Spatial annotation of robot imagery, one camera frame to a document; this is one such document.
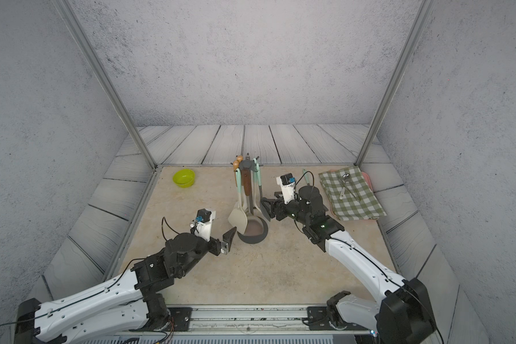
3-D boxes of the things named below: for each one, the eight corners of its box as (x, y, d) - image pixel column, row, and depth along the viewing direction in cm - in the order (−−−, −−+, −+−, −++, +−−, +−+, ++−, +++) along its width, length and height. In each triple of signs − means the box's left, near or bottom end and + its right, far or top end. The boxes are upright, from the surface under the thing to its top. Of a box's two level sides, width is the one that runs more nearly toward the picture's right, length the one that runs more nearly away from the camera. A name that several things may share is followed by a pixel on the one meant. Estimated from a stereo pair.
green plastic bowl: (173, 188, 114) (170, 183, 111) (179, 172, 122) (176, 166, 119) (194, 188, 114) (191, 182, 111) (198, 172, 122) (196, 166, 119)
